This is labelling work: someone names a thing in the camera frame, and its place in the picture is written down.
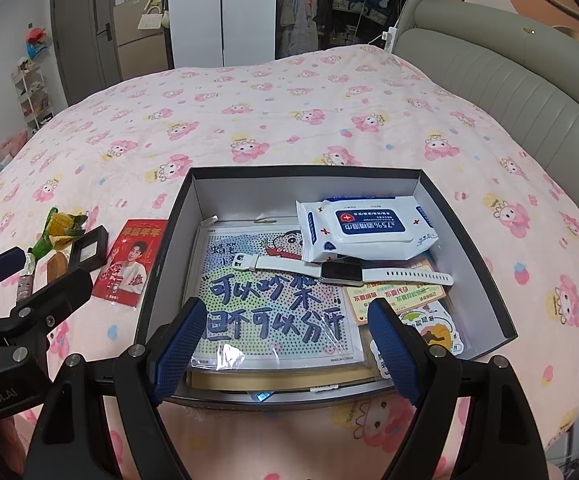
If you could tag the white wet wipes pack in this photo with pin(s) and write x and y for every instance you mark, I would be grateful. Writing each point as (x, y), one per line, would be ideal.
(364, 225)

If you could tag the white paper bag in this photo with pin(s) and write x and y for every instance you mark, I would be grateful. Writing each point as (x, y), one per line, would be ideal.
(149, 21)

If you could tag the glass door wardrobe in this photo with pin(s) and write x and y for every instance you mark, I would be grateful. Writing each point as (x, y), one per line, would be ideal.
(309, 10)

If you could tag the green yellow snack packet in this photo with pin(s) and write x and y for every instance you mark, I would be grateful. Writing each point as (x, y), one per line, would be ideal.
(59, 225)

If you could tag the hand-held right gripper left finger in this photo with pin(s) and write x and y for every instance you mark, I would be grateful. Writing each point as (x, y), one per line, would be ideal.
(179, 350)

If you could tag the pink printed blanket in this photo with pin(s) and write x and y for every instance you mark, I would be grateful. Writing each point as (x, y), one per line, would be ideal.
(269, 110)

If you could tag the orange green sticker card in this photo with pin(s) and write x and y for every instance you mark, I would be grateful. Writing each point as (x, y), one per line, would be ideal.
(399, 300)

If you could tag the beige cabinet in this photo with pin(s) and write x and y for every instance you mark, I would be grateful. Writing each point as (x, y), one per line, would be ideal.
(137, 50)

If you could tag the cartoon sticker pack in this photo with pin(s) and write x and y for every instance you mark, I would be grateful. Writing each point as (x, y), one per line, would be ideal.
(434, 330)

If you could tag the grey padded headboard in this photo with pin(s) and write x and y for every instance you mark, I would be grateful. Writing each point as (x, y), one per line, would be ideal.
(494, 60)

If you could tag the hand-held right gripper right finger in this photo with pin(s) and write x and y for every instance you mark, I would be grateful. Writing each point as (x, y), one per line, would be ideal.
(394, 355)

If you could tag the black cardboard box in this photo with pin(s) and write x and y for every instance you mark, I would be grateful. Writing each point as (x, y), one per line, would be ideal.
(159, 270)

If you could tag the white smartwatch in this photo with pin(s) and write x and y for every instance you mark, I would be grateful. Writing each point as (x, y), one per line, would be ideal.
(339, 271)

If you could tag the colourful dotted art sheet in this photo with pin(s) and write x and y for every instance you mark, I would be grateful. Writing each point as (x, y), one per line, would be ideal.
(269, 310)

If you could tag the white shelf rack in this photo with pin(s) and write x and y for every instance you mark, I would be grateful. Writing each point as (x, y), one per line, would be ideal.
(32, 95)

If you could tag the red envelope packet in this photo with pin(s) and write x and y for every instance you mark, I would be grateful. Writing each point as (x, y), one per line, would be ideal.
(129, 270)

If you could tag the black makeup compact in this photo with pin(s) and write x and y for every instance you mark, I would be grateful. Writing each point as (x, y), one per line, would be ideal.
(89, 250)

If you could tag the white wardrobe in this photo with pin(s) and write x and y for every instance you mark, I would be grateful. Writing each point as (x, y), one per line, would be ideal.
(194, 10)

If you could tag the red blue toy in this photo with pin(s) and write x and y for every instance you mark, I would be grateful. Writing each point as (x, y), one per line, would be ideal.
(37, 42)

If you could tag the white wall charger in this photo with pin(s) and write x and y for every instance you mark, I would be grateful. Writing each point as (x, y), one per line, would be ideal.
(390, 37)

